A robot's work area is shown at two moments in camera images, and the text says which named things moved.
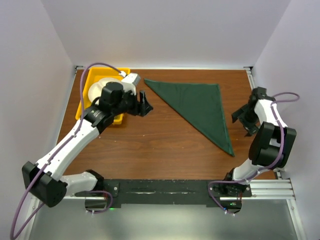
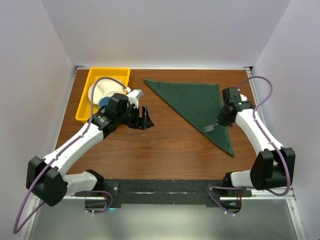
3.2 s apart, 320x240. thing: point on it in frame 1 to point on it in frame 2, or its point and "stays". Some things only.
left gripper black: x=141 y=108 to x=143 y=123
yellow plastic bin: x=95 y=74 stays
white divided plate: x=95 y=89 stays
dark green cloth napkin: x=202 y=103 stays
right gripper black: x=251 y=128 to x=222 y=122
